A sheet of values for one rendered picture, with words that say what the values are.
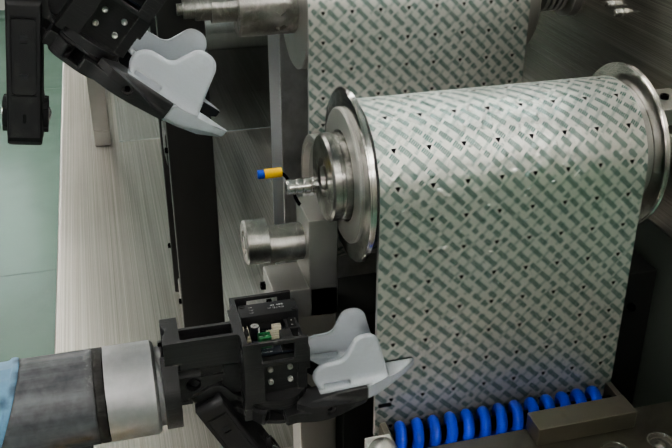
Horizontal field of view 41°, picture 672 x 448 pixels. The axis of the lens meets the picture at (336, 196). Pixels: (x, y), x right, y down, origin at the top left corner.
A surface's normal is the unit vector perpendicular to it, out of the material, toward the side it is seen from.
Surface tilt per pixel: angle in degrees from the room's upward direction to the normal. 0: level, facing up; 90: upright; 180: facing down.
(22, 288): 0
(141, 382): 44
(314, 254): 90
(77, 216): 0
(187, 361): 90
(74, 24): 91
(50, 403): 56
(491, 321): 90
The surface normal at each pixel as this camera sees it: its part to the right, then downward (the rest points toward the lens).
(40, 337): 0.00, -0.90
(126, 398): 0.22, -0.05
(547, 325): 0.26, 0.43
